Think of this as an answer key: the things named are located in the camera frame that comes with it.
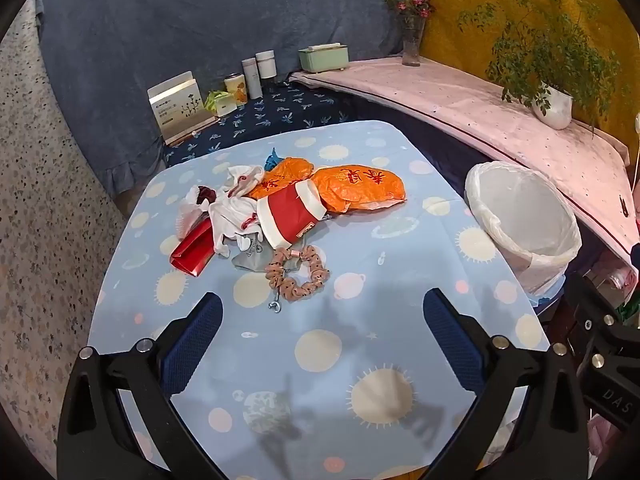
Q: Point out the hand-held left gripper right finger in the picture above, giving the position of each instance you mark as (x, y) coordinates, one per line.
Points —
(452, 345)

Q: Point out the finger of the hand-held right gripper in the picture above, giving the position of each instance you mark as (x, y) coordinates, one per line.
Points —
(595, 305)

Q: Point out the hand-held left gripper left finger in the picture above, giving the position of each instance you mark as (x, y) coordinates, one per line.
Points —
(195, 345)

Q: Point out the shiny red packet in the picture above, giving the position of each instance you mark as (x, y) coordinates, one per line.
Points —
(192, 250)

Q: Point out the grey foil packet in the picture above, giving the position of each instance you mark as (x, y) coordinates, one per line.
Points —
(252, 259)

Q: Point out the bin with white plastic liner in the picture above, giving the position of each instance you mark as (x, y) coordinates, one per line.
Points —
(525, 210)

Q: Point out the orange plastic bag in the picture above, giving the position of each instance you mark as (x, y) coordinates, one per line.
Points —
(285, 175)
(360, 185)

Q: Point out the small metal hook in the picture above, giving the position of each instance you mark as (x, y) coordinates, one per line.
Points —
(274, 307)

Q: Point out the clear plastic bag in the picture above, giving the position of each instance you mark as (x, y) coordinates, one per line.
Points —
(190, 217)

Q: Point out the pink scrunchie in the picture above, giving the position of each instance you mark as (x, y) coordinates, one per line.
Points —
(320, 275)

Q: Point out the light blue planet-print cloth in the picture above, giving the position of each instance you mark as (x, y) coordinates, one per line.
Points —
(350, 240)

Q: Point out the dark red wrapper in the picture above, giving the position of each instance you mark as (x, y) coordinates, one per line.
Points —
(206, 195)

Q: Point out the teal wrapper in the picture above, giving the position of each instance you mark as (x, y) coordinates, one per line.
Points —
(272, 161)

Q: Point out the green plant in white pot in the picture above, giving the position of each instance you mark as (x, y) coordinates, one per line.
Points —
(552, 107)

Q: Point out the white box with flower print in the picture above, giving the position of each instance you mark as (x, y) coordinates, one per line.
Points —
(175, 105)

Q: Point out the small green packet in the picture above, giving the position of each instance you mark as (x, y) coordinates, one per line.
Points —
(222, 102)

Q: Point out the pink printed cloth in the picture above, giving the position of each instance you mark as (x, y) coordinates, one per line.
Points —
(450, 100)

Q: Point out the dark blue leaf-print cloth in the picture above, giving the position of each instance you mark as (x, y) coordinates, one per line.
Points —
(280, 110)

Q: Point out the tin with orange print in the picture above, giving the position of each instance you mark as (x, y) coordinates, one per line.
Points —
(235, 90)

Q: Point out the tall white bottle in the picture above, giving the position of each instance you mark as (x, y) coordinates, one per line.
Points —
(252, 80)

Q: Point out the short white bottle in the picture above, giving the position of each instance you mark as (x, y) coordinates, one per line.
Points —
(265, 65)

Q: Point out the glass vase with pink flowers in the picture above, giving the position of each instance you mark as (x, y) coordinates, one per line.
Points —
(412, 47)

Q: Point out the green tissue box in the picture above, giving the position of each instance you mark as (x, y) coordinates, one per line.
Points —
(322, 60)

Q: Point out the blue hanging towel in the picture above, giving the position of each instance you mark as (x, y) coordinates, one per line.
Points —
(200, 20)

